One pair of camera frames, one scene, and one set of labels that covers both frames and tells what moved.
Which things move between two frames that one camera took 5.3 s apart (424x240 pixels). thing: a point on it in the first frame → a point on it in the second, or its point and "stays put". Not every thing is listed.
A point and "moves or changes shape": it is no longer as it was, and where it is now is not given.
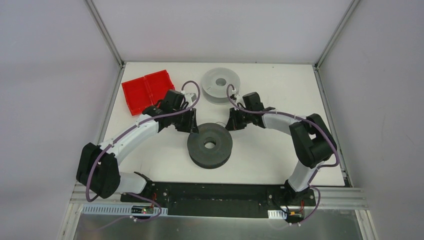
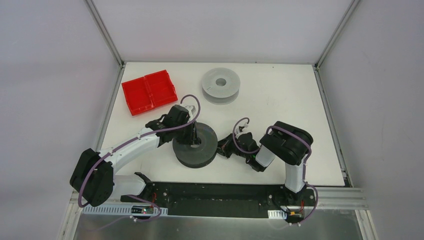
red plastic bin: (144, 92) stays put
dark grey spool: (214, 157) moves or changes shape
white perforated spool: (214, 84) stays put
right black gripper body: (234, 120) → (227, 146)
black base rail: (220, 199) stays put
